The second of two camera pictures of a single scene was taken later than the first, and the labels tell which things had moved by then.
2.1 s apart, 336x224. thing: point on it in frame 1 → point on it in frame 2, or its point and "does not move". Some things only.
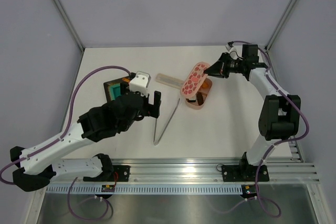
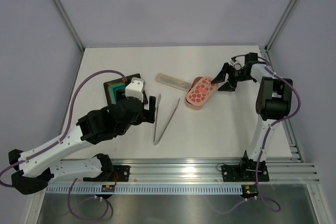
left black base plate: (120, 173) does not move
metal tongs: (154, 140) does not move
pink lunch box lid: (195, 80) → (200, 91)
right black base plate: (244, 173) does not move
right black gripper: (219, 69) → (220, 78)
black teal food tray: (116, 89) does not move
